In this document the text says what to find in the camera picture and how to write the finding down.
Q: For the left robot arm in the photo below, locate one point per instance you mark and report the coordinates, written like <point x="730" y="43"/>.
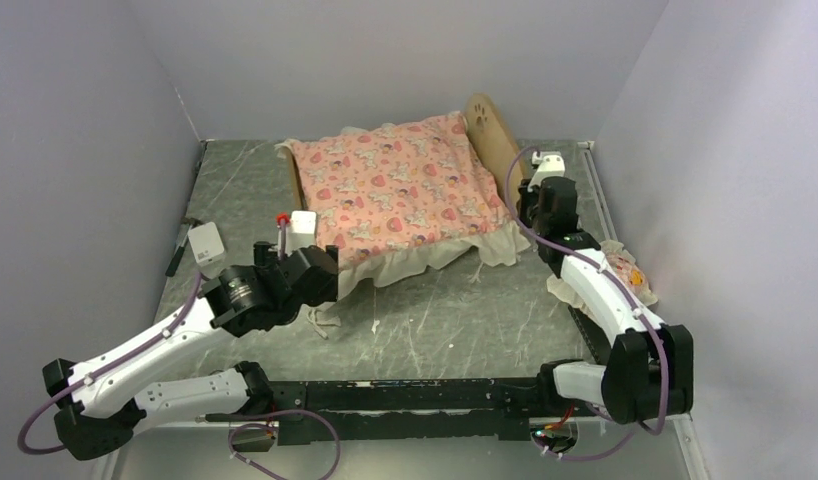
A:
<point x="106" y="401"/>

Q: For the black marker pen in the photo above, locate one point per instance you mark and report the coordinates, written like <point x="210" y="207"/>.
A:
<point x="186" y="224"/>

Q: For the white small box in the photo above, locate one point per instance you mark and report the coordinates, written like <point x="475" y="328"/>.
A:
<point x="206" y="244"/>

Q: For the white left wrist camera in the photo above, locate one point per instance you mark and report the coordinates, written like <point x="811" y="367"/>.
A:
<point x="296" y="230"/>

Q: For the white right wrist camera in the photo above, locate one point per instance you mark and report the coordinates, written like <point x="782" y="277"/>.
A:
<point x="545" y="164"/>

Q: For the aluminium rail at table edge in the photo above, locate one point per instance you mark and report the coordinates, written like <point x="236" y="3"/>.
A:
<point x="585" y="150"/>

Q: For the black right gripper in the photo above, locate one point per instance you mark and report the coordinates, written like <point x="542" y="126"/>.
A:
<point x="525" y="198"/>

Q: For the wooden pet bed frame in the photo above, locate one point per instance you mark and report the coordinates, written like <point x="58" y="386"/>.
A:
<point x="488" y="139"/>

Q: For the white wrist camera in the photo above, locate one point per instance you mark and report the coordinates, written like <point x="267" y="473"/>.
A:
<point x="296" y="230"/>
<point x="545" y="164"/>

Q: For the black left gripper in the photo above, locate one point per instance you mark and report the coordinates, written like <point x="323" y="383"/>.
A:
<point x="265" y="259"/>

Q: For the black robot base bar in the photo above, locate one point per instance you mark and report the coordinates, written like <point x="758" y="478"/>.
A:
<point x="507" y="409"/>

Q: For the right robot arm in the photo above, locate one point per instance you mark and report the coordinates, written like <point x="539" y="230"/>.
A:
<point x="646" y="374"/>

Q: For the pink unicorn print mattress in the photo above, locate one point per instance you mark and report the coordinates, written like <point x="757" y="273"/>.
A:
<point x="387" y="250"/>

